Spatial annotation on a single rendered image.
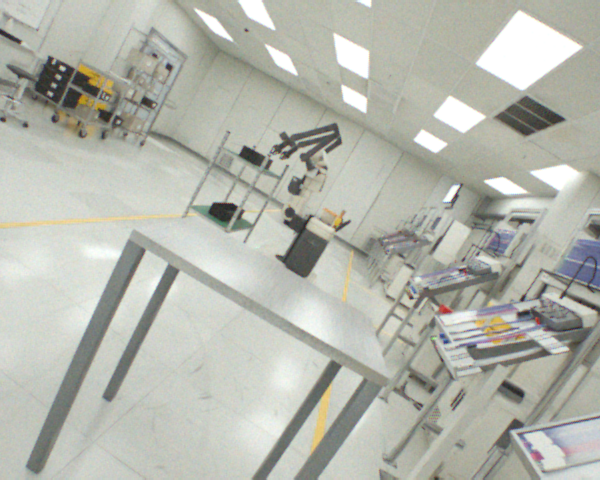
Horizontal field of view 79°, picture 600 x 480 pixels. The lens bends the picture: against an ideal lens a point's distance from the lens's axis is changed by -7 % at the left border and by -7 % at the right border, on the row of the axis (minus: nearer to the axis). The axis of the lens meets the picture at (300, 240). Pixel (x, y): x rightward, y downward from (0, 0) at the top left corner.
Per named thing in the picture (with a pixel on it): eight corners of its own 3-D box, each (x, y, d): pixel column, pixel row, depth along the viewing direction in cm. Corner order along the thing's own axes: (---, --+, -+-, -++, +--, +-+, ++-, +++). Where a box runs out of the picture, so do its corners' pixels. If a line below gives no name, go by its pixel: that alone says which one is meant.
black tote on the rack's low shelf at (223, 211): (222, 221, 362) (227, 211, 360) (207, 212, 363) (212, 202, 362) (240, 219, 418) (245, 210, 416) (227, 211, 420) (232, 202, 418)
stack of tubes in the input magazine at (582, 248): (600, 287, 189) (629, 243, 185) (554, 271, 240) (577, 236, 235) (619, 300, 188) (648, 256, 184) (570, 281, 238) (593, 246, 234)
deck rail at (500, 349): (459, 363, 200) (457, 352, 200) (458, 361, 202) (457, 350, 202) (595, 338, 188) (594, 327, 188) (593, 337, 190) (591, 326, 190)
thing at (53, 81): (26, 96, 587) (45, 53, 576) (46, 102, 632) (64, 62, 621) (55, 114, 585) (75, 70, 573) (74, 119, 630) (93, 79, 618)
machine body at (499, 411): (431, 482, 208) (497, 397, 199) (415, 418, 277) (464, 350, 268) (525, 536, 202) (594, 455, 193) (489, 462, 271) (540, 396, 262)
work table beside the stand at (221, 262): (106, 391, 147) (196, 215, 135) (260, 482, 147) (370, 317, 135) (24, 466, 103) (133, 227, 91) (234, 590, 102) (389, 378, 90)
